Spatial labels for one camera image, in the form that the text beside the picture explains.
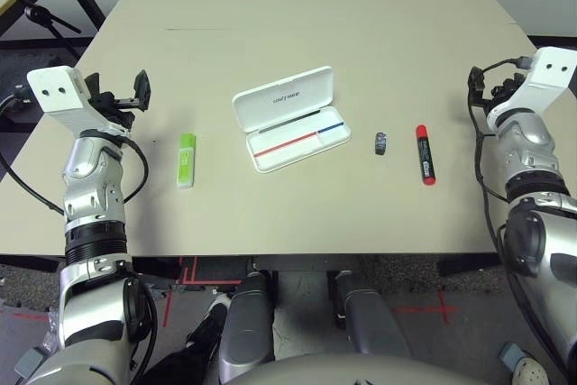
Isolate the white perforated shoe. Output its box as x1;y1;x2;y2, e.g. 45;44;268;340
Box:
513;355;549;385

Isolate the red and black marker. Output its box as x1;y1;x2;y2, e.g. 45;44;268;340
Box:
415;124;438;187

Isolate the grey robot torso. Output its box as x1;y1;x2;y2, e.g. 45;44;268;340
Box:
215;352;497;385

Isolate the grey block on floor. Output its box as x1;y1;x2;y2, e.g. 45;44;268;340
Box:
13;347;47;380

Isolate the white plastic pencil case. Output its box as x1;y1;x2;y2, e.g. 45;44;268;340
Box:
232;65;353;174

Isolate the grey robot left leg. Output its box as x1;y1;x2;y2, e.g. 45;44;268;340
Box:
217;270;276;380

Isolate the black trouser leg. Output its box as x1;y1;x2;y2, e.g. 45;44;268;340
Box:
146;346;218;385

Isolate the grey blue floor pedal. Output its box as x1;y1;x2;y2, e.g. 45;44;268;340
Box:
498;342;525;369

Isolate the clear plastic bag scrap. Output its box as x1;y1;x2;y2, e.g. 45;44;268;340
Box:
41;311;60;355

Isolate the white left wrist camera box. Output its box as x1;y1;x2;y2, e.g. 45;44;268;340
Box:
26;66;112;134

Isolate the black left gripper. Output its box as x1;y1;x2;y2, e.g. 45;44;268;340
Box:
84;69;151;132

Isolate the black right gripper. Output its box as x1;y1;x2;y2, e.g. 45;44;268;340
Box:
468;66;527;106

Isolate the green rectangular eraser box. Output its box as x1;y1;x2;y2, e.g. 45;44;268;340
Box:
175;133;198;190

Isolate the black sneaker with white sole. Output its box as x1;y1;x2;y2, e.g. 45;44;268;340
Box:
186;298;230;359

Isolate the black tripod stand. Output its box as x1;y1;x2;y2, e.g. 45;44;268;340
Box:
0;0;83;58

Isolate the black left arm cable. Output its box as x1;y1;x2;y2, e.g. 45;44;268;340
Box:
0;85;151;217

